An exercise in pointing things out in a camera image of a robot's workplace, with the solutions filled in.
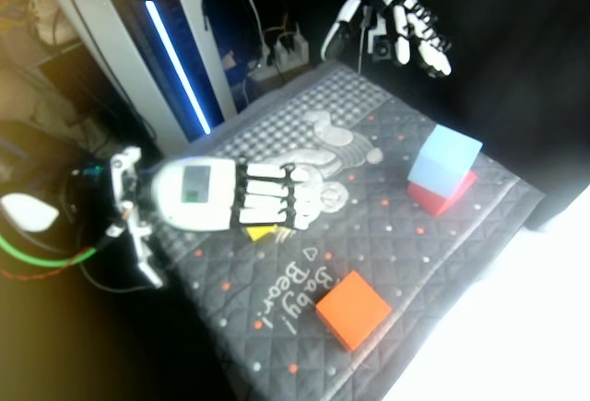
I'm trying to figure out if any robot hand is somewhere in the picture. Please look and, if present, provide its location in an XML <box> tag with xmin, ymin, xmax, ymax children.
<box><xmin>372</xmin><ymin>0</ymin><xmax>453</xmax><ymax>79</ymax></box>
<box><xmin>150</xmin><ymin>156</ymin><xmax>326</xmax><ymax>234</ymax></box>

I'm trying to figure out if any yellow foam cube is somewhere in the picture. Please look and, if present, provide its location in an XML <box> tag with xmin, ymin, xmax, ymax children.
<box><xmin>243</xmin><ymin>224</ymin><xmax>283</xmax><ymax>243</ymax></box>

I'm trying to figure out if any blue foam cube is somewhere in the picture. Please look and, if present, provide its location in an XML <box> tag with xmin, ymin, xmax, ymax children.
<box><xmin>407</xmin><ymin>124</ymin><xmax>484</xmax><ymax>199</ymax></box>

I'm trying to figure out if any red foam cube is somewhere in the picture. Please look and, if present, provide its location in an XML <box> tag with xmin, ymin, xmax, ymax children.
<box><xmin>407</xmin><ymin>170</ymin><xmax>478</xmax><ymax>218</ymax></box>

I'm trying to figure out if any orange foam cube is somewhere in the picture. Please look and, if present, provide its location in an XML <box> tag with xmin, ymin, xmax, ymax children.
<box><xmin>315</xmin><ymin>270</ymin><xmax>394</xmax><ymax>352</ymax></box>

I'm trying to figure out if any white power strip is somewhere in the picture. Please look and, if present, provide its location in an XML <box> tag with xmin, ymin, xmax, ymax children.
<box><xmin>248</xmin><ymin>27</ymin><xmax>311</xmax><ymax>83</ymax></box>

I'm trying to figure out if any white column with blue light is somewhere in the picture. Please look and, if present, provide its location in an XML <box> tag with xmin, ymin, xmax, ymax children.
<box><xmin>34</xmin><ymin>0</ymin><xmax>239</xmax><ymax>156</ymax></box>

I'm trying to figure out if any grey bear print quilt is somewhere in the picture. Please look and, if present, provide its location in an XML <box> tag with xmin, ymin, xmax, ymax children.
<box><xmin>156</xmin><ymin>59</ymin><xmax>548</xmax><ymax>401</ymax></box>

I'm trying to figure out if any white cable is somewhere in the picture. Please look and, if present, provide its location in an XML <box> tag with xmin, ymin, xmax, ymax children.
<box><xmin>197</xmin><ymin>0</ymin><xmax>271</xmax><ymax>65</ymax></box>

